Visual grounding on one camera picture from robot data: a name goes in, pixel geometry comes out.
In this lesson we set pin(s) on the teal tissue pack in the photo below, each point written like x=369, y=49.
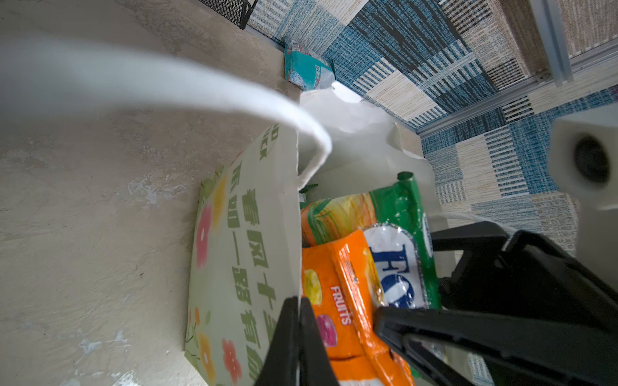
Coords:
x=304, y=68

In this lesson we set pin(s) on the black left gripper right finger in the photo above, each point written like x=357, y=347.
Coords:
x=314, y=365

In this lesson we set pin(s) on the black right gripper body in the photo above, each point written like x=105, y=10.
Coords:
x=530, y=277

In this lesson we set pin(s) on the white illustrated paper bag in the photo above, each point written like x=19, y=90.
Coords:
x=150, y=221

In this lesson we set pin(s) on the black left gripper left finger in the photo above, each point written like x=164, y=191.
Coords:
x=281, y=364

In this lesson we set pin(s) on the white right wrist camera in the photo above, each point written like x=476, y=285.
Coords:
x=583, y=163

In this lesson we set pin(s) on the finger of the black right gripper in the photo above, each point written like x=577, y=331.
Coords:
x=545, y=351
x=482, y=236

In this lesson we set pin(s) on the yellow Fox's candy bag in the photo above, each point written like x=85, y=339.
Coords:
x=396, y=228

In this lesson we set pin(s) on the black wire shelf rack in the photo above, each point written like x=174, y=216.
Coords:
x=238, y=12

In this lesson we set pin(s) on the orange snack bag back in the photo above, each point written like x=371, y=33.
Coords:
x=341, y=282

